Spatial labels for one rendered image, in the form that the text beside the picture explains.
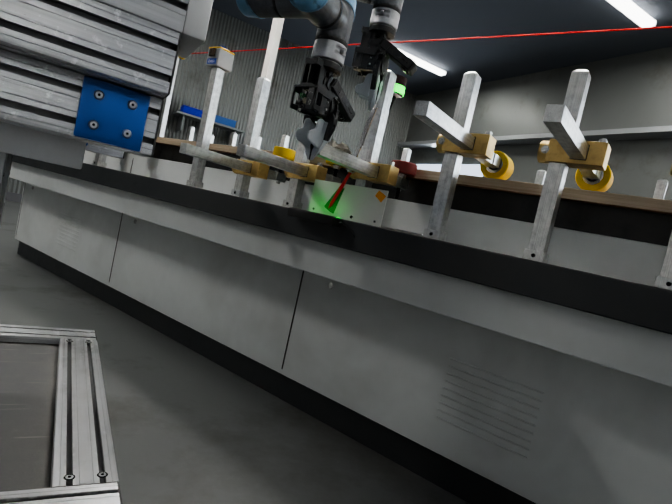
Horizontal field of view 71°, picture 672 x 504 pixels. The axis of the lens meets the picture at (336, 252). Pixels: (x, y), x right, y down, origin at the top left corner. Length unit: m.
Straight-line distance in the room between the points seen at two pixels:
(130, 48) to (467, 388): 1.15
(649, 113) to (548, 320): 5.76
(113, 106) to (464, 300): 0.85
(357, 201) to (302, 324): 0.57
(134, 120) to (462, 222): 0.95
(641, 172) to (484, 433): 5.41
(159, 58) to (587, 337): 0.95
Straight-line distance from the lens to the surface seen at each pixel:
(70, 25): 0.76
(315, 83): 1.10
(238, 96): 8.25
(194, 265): 2.16
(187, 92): 8.04
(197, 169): 1.87
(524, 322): 1.15
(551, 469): 1.41
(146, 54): 0.76
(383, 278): 1.29
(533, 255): 1.12
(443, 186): 1.22
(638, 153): 6.67
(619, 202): 1.31
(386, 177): 1.30
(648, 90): 6.92
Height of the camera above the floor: 0.69
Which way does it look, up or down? 4 degrees down
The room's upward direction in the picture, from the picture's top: 13 degrees clockwise
